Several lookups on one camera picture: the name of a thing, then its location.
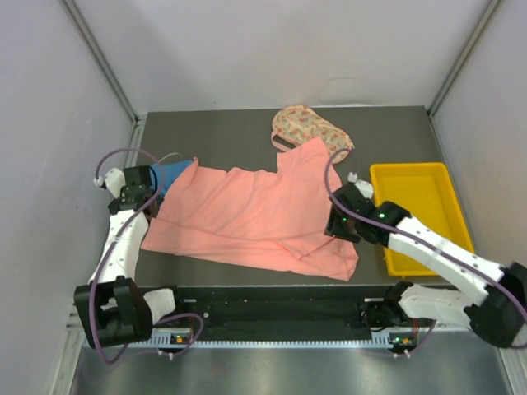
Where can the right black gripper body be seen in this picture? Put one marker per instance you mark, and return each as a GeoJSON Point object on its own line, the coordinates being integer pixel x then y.
{"type": "Point", "coordinates": [359, 237]}

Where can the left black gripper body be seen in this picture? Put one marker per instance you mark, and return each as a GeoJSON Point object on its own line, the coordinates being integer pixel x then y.
{"type": "Point", "coordinates": [151, 195]}

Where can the pink t shirt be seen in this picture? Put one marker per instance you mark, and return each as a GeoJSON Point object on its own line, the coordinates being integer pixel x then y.
{"type": "Point", "coordinates": [259, 219]}

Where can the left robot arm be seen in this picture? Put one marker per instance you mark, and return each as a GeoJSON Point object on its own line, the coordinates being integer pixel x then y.
{"type": "Point", "coordinates": [110, 306]}

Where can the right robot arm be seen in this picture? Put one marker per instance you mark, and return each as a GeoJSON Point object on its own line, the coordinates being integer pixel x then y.
{"type": "Point", "coordinates": [486, 297]}

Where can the blue cloth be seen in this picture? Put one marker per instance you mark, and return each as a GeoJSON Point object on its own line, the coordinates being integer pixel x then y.
{"type": "Point", "coordinates": [163, 176]}

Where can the yellow plastic tray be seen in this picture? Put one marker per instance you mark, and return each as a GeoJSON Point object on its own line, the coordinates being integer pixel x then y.
{"type": "Point", "coordinates": [425, 190]}

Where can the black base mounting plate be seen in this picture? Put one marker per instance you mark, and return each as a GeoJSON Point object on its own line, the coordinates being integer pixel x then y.
{"type": "Point", "coordinates": [287, 313]}

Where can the floral patterned cloth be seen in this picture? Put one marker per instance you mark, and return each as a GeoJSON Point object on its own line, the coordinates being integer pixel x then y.
{"type": "Point", "coordinates": [298, 124]}

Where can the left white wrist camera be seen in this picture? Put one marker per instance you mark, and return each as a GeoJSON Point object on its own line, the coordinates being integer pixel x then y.
{"type": "Point", "coordinates": [113, 181]}

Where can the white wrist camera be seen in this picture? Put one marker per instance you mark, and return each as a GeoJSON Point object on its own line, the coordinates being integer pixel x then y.
{"type": "Point", "coordinates": [361, 189]}
{"type": "Point", "coordinates": [113, 181]}

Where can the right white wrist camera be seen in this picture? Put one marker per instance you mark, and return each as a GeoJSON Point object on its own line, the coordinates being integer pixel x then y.
{"type": "Point", "coordinates": [361, 189]}

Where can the slotted cable duct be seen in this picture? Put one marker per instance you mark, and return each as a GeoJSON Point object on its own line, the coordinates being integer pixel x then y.
{"type": "Point", "coordinates": [377, 340]}

